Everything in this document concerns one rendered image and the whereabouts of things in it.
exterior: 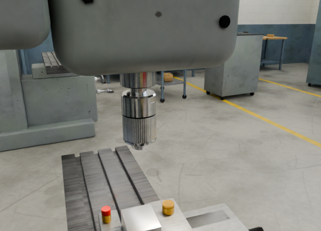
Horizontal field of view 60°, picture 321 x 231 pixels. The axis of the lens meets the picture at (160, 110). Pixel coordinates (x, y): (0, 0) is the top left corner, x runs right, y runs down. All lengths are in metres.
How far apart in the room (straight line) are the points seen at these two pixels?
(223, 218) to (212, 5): 0.43
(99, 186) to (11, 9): 0.65
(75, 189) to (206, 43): 0.63
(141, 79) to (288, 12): 9.26
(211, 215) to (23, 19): 0.49
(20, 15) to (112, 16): 0.07
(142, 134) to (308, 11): 9.83
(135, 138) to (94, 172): 0.53
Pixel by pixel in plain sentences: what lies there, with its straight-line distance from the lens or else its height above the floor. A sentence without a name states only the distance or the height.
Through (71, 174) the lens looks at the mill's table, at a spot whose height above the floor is 0.92.
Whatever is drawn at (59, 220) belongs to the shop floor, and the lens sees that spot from 2.24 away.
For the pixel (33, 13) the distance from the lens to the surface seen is 0.23.
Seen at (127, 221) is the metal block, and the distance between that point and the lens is 0.47.
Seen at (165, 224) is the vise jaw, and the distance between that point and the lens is 0.51.
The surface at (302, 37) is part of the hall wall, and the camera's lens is 10.06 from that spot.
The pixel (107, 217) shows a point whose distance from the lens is 0.52.
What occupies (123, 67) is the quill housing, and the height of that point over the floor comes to 1.32.
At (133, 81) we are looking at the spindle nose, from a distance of 0.35.
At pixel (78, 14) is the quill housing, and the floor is 1.37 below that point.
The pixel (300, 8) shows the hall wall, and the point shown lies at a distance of 9.88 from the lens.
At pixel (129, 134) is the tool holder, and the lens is 0.37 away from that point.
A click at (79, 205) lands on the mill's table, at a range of 0.76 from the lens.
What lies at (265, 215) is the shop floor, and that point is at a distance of 2.30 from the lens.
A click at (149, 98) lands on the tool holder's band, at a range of 0.36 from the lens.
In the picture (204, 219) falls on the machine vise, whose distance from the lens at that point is 0.59.
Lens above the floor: 1.36
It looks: 18 degrees down
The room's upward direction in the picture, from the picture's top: straight up
